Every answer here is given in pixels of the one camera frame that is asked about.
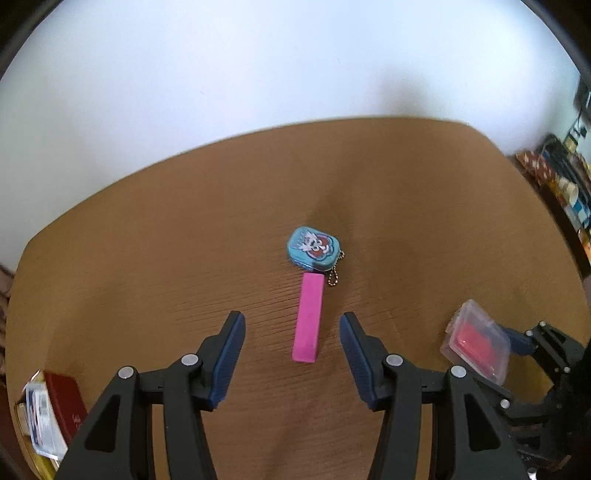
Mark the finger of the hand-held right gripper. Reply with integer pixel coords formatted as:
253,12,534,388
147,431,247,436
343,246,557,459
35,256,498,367
501,320,588,376
475,376,557,424

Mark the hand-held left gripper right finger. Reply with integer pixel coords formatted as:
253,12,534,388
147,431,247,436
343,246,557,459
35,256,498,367
339,311,529,480

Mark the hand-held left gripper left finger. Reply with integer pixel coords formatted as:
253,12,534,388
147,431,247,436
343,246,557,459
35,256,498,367
55,311,247,480

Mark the clear case with red insert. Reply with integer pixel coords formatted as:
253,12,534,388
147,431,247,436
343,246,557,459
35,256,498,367
438,299,512,385

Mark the pink rectangular bar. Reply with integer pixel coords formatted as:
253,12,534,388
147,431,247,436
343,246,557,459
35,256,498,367
292,272,324,363

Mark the gold metal tin tray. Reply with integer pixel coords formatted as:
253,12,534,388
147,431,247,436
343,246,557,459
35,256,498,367
13,369,89,480

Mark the red box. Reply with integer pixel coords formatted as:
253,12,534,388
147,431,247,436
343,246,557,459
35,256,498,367
41,369,88,448

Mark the colourful shelf clutter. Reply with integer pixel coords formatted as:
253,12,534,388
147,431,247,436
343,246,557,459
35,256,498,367
513,133,591,273

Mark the blue tin with keychain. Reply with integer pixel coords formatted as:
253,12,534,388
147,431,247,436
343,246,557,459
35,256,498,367
287,225,347,287

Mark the black wall device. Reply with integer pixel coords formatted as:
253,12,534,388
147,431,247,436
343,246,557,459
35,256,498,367
571,73,591,141

